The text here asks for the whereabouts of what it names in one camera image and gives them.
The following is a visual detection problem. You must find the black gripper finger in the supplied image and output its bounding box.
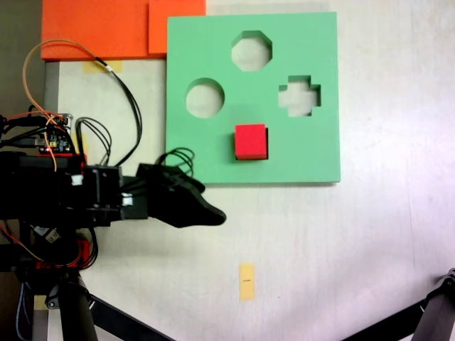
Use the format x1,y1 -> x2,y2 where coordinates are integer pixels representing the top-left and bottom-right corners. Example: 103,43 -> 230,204
173,177 -> 207,196
164,193 -> 228,229

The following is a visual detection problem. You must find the red square foam block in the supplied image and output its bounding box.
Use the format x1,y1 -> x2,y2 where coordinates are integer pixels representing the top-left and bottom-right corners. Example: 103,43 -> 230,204
233,123 -> 269,161

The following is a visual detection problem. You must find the small orange foam block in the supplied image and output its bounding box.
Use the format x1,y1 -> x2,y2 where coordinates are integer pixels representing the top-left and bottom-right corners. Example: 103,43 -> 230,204
147,0 -> 207,58

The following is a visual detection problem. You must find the green shape sorter board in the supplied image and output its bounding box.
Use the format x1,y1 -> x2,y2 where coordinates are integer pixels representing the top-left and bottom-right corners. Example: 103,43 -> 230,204
165,11 -> 342,186

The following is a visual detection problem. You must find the yellow tape marker strip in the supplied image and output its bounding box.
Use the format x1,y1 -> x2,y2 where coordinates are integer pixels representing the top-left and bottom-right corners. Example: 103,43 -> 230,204
239,262 -> 257,303

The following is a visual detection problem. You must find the wide yellow tape piece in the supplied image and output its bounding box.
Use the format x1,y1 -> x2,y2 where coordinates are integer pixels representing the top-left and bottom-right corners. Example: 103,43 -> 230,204
82,60 -> 124,75

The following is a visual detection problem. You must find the black tripod leg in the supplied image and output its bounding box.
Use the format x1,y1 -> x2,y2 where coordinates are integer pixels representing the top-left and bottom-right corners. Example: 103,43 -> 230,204
44,273 -> 99,341
412,268 -> 455,341

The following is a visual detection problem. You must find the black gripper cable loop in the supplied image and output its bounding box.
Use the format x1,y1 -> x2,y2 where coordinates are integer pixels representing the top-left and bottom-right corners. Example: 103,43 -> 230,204
155,146 -> 196,178

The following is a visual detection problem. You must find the long black cable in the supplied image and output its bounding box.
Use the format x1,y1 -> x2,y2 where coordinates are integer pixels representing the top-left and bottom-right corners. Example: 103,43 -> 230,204
92,55 -> 144,168

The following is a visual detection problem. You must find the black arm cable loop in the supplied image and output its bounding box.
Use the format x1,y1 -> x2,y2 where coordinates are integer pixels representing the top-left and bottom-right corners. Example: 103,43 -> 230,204
75,116 -> 113,168

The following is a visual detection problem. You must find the red base wire bundle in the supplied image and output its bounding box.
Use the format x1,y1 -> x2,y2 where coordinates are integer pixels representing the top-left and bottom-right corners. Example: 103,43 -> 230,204
0,227 -> 100,271

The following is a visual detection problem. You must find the short orange wire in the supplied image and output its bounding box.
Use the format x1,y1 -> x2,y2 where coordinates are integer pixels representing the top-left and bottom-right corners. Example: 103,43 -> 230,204
44,147 -> 59,174

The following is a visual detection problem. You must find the circuit board with wires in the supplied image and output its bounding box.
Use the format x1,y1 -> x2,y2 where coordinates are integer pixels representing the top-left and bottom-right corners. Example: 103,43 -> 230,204
37,112 -> 77,156

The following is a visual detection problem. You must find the grey metal rail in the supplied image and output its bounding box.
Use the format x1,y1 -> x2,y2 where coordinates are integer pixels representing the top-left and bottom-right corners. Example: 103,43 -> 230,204
43,60 -> 60,117

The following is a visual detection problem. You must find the blue braided cable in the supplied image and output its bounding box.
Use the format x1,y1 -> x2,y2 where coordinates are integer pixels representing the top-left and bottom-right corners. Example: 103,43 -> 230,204
15,282 -> 31,339

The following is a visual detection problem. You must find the long orange wire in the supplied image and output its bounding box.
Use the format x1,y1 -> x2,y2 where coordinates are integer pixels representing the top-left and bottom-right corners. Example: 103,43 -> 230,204
22,38 -> 104,120

